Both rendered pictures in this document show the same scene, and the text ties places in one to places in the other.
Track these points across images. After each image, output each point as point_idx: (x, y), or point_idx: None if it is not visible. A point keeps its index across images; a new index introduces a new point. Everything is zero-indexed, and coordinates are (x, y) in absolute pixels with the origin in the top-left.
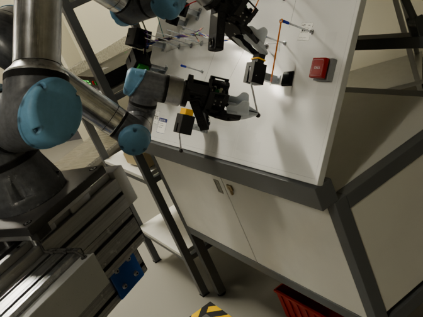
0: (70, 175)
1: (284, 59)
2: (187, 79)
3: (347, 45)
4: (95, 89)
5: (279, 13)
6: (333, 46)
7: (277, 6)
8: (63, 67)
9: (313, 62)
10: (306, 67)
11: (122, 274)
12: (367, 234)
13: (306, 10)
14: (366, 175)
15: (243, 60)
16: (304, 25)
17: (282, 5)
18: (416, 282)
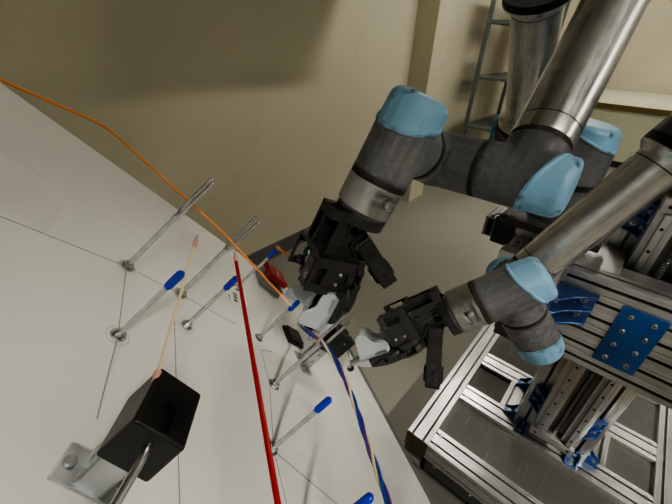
0: (532, 219)
1: (276, 341)
2: (441, 299)
3: (240, 255)
4: (557, 224)
5: (215, 345)
6: (244, 268)
7: (201, 349)
8: (602, 184)
9: (275, 275)
10: (272, 308)
11: None
12: None
13: (208, 285)
14: None
15: (318, 470)
16: (229, 295)
17: (200, 332)
18: None
